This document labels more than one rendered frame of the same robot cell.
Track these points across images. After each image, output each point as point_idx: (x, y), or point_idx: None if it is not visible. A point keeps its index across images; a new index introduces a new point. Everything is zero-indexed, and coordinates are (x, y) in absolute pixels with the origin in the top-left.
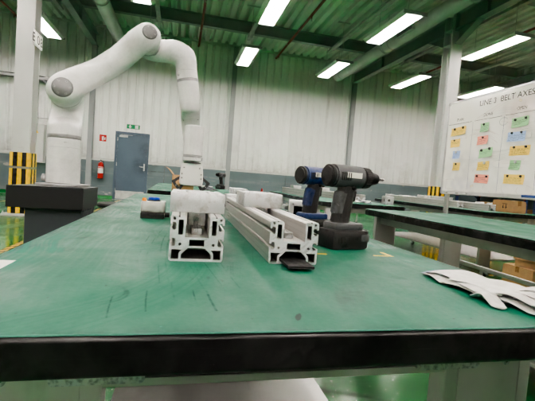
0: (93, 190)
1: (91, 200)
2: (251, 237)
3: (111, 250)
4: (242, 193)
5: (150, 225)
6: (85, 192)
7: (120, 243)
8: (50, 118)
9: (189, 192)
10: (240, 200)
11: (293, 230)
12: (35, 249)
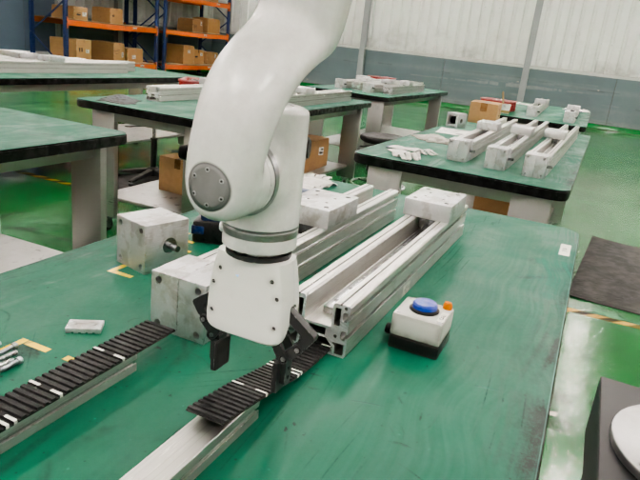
0: (595, 460)
1: (587, 479)
2: (370, 230)
3: (500, 253)
4: (351, 203)
5: (444, 299)
6: (596, 402)
7: (492, 261)
8: None
9: (448, 194)
10: (347, 214)
11: (361, 200)
12: (556, 264)
